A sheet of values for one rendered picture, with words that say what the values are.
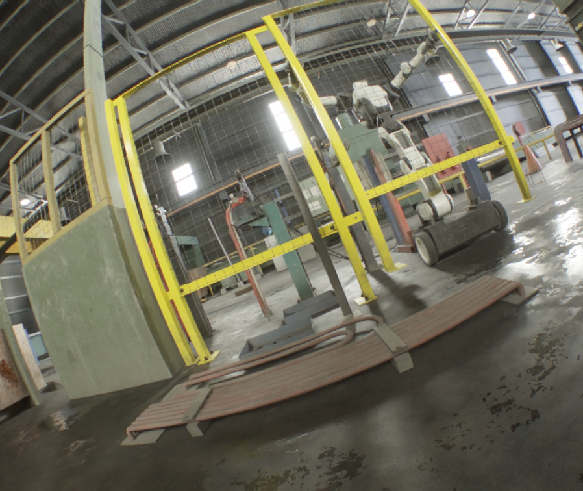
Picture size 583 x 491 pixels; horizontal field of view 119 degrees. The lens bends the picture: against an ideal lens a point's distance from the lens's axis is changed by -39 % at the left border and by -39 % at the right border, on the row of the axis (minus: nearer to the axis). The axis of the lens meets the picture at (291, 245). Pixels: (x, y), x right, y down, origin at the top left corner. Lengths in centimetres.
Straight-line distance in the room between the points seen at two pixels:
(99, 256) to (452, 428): 169
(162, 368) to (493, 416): 148
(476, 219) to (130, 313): 199
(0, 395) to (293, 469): 245
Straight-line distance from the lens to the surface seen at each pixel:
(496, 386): 61
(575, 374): 60
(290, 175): 132
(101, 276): 172
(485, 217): 175
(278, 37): 194
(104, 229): 169
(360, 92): 230
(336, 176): 225
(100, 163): 184
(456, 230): 165
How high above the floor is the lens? 39
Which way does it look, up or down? 1 degrees up
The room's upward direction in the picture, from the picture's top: 23 degrees counter-clockwise
